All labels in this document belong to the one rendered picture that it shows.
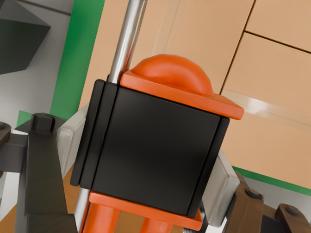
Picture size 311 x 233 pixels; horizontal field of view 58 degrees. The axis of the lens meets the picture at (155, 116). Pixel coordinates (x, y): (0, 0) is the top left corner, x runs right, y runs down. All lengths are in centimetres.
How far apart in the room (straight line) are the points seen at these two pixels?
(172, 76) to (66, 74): 130
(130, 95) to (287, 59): 78
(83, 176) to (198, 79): 9
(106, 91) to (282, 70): 78
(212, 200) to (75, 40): 131
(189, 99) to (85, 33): 127
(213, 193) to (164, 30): 70
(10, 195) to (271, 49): 91
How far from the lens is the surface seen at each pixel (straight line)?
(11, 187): 101
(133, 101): 16
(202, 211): 101
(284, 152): 98
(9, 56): 128
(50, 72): 148
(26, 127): 93
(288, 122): 95
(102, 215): 21
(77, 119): 16
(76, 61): 144
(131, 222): 73
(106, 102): 16
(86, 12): 142
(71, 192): 79
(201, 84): 18
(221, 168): 16
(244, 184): 17
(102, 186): 18
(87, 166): 18
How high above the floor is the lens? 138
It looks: 75 degrees down
